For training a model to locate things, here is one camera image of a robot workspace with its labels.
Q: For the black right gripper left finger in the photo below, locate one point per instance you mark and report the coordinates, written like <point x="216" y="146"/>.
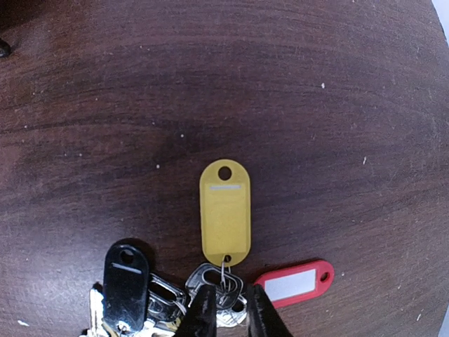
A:
<point x="200" y="319"/>

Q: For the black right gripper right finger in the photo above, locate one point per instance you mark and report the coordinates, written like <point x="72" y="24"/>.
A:
<point x="262" y="318"/>

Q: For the bunch of tagged keys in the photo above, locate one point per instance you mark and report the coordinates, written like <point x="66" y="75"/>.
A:
<point x="168" y="304"/>

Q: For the red key tag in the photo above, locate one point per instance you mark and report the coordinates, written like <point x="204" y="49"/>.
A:
<point x="293" y="285"/>

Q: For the black key tag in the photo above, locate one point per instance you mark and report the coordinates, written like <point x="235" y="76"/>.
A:
<point x="125" y="287"/>

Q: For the yellow key tag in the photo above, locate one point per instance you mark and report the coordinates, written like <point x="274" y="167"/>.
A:
<point x="225" y="212"/>

